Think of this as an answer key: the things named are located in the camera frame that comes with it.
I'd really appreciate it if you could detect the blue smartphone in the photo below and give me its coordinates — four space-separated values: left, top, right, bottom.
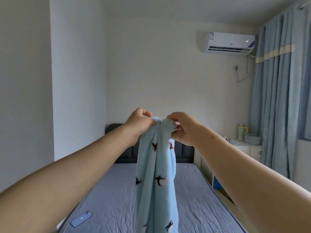
70 211 93 228

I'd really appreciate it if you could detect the white wall air conditioner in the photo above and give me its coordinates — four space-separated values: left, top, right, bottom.
203 31 255 56

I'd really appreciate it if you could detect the person's left hand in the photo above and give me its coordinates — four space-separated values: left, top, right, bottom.
123 108 158 146

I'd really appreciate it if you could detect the person's left forearm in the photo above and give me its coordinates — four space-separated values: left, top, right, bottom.
0 123 141 233

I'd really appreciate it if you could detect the person's right hand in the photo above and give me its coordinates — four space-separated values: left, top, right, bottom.
167 112 210 147

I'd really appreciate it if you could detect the light blue curtain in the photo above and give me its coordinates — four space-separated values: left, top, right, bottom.
250 2 311 181

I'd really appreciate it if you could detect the dark grey padded headboard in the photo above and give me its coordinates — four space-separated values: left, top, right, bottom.
105 123 195 164

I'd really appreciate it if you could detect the grey quilted mattress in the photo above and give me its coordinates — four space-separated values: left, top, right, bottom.
58 163 248 233

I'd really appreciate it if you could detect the black power cable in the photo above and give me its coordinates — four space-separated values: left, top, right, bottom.
236 55 250 83

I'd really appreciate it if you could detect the grey basket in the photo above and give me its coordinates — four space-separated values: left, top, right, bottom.
244 133 263 145

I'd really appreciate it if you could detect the light blue bird-print blanket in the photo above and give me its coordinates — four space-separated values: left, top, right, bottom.
135 116 179 233

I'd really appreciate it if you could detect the white bedside cabinet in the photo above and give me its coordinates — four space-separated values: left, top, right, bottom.
199 138 263 189

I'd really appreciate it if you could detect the pale green water bottle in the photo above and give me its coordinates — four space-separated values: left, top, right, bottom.
237 123 248 141

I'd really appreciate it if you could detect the person's right forearm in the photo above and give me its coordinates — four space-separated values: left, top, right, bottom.
194 126 311 233

